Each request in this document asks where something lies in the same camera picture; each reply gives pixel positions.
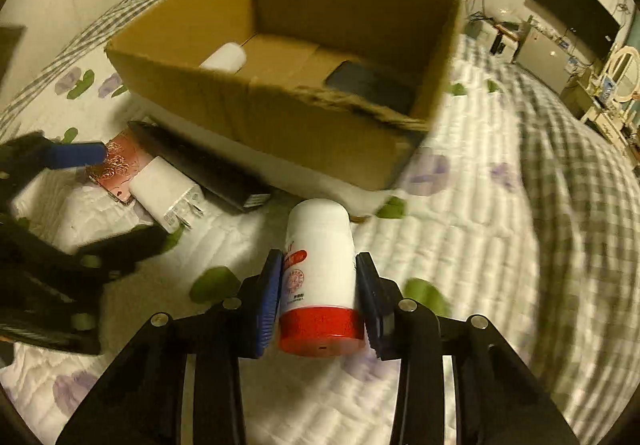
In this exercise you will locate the white vanity mirror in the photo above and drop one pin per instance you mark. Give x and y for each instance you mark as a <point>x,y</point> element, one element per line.
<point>620,70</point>

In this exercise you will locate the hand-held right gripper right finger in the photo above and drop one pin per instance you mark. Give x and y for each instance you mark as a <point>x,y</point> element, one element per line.
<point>372,307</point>

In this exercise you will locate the long black box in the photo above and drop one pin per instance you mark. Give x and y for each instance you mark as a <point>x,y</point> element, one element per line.
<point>200,165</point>

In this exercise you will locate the white cylindrical bottle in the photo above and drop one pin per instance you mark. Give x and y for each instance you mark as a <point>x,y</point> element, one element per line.
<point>225,57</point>

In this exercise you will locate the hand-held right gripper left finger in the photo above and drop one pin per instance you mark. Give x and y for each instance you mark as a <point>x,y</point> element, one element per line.
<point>267,305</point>

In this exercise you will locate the black flat case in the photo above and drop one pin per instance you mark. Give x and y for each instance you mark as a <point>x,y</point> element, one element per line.
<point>372,85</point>

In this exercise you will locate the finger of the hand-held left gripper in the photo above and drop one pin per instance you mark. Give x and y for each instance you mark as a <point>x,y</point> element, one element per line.
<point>130,245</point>
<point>75,156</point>

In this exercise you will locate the grey small fridge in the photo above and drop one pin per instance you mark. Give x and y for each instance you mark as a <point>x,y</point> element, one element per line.
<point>542,57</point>

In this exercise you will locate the cardboard box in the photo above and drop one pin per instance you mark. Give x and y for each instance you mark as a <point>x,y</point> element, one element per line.
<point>300,135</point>

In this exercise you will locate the white charger plug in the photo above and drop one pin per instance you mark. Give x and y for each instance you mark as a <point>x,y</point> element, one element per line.
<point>160,190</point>

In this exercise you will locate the cluttered small table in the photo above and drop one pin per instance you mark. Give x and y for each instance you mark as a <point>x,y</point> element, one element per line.
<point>492,32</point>

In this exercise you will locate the white dressing table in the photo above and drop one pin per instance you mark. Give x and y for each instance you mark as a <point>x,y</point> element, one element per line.
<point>612,122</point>

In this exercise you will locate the pink floral phone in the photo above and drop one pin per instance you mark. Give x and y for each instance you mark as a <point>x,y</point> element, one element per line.
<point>117,160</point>

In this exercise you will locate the floral checked quilt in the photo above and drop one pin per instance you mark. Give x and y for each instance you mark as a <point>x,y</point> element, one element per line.
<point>480,235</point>

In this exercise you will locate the black wall television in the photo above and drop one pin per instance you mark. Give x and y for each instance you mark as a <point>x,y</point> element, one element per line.
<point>575,5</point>

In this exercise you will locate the white bottle with red cap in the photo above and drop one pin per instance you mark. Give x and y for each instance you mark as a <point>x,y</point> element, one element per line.
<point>317,265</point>

